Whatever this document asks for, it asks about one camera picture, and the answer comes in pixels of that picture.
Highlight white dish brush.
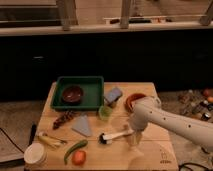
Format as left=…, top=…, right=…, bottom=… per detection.
left=99, top=130, right=133, bottom=144

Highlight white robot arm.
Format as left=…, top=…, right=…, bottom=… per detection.
left=129, top=96, right=213, bottom=152

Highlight small green cup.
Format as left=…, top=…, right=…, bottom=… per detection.
left=98, top=106, right=112, bottom=121

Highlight orange clay bowl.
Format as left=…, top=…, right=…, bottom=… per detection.
left=124, top=93, right=146, bottom=113

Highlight blue grey sponge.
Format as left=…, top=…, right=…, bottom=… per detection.
left=104, top=87, right=123, bottom=103

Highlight grey folded cloth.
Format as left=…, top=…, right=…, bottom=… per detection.
left=72, top=115, right=92, bottom=137

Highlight green chili pepper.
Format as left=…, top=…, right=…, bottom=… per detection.
left=63, top=139, right=88, bottom=165

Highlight orange tomato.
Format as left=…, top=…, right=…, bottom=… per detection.
left=72, top=150, right=86, bottom=165

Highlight green plastic tray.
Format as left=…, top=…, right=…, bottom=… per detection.
left=51, top=76, right=104, bottom=111

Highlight brown dried corn cob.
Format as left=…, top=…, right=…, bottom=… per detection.
left=53, top=111, right=74, bottom=130

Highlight spice bottles on floor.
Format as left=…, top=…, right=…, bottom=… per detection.
left=178, top=89, right=213, bottom=122

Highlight dark brown bowl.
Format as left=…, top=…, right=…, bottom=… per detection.
left=62, top=86, right=84, bottom=103

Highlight white round lid container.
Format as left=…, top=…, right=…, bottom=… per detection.
left=24, top=143, right=46, bottom=165

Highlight black marker pen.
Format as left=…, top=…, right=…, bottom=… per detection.
left=29, top=124, right=37, bottom=145

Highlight black cable right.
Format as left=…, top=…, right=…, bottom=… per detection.
left=178, top=162, right=213, bottom=171

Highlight black cable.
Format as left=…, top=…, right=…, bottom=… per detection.
left=0, top=127, right=25, bottom=155
left=178, top=162, right=213, bottom=171

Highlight black cable left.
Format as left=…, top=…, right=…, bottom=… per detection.
left=0, top=127, right=25, bottom=155

